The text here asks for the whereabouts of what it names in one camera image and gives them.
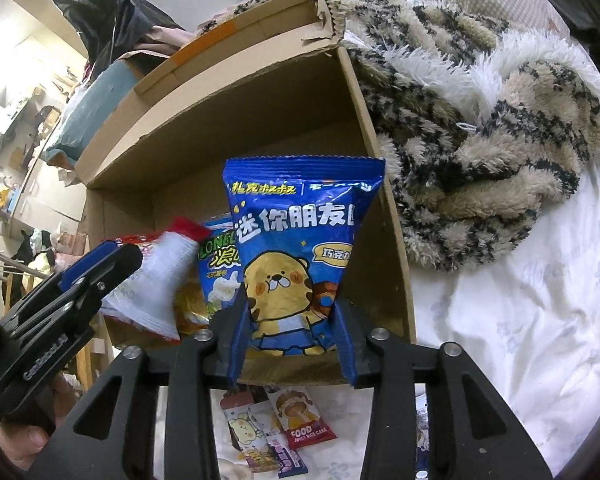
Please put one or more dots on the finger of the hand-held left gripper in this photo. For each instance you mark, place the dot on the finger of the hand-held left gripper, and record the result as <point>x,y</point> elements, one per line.
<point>115,270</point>
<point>85,265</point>

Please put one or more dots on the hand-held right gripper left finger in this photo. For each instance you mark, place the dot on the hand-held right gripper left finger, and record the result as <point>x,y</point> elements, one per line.
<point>239,350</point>

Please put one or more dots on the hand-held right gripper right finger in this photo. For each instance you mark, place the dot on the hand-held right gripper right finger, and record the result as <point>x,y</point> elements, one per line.
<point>345,350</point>

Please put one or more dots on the white red-edged snack packet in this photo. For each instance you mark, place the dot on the white red-edged snack packet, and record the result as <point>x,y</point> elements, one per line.
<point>150,280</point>

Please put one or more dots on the white snack packet yellow figure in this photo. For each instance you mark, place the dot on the white snack packet yellow figure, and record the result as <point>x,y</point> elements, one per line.
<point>245,430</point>

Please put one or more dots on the red rice cake snack packet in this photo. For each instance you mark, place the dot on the red rice cake snack packet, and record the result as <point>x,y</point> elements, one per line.
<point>300,417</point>

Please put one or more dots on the blue popcorn snack packet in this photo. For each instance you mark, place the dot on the blue popcorn snack packet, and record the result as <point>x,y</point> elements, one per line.
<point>220,260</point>

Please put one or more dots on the blue bear print snack packet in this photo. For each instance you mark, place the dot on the blue bear print snack packet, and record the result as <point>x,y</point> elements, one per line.
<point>290,240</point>

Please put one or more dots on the brown cardboard box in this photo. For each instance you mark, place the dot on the brown cardboard box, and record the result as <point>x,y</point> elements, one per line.
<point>260,110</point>

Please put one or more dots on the person's left hand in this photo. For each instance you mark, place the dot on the person's left hand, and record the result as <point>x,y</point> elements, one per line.
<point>27,435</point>

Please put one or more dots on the fuzzy beige black striped blanket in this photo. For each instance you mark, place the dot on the fuzzy beige black striped blanket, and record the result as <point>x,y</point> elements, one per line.
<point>480,135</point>

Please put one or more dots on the black plastic bag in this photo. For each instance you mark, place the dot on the black plastic bag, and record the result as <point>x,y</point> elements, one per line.
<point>115,10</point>

